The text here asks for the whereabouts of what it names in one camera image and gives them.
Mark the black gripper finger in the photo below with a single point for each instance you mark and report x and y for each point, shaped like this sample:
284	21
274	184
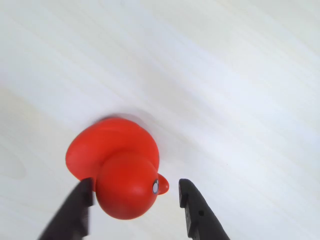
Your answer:
75	210
201	222

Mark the red rubber duck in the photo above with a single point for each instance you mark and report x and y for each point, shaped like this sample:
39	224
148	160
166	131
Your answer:
120	162

